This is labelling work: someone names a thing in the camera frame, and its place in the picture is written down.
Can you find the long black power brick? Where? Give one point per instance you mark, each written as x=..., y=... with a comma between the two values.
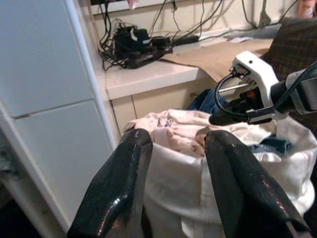
x=187, y=40

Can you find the black adapter with white label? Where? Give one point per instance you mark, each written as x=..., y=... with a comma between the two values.
x=132, y=41

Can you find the small black power adapter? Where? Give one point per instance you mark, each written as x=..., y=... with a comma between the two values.
x=161, y=41

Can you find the dark blue cloth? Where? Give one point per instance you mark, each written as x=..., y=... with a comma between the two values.
x=271, y=146

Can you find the pink patterned container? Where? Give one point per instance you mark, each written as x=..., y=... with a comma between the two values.
x=306, y=7

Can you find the dark plaid cloth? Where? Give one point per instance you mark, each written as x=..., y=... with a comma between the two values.
x=294, y=44

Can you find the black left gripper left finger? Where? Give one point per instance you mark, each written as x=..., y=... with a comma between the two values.
x=116, y=183

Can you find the blue denim garment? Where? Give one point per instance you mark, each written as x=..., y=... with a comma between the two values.
x=205, y=101

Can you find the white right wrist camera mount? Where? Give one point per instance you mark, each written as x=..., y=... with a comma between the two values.
x=262, y=74

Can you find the white refrigerator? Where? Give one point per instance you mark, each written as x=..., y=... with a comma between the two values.
x=44, y=81

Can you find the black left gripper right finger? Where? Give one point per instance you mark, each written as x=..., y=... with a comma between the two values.
x=245, y=193

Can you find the white garment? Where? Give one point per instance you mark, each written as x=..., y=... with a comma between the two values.
x=193, y=119

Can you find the black power strip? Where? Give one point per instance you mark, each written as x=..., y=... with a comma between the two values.
x=148, y=58

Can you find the pale pink garment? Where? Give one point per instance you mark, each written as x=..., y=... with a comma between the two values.
x=178, y=141

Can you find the cream counter cabinet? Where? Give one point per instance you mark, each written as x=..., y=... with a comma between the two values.
x=153, y=99

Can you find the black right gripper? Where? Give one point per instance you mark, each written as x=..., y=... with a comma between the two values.
x=251, y=100

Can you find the white fabric laundry bag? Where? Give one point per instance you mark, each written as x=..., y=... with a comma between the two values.
x=173, y=183

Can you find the beige counter mat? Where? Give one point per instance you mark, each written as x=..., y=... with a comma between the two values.
x=213, y=58

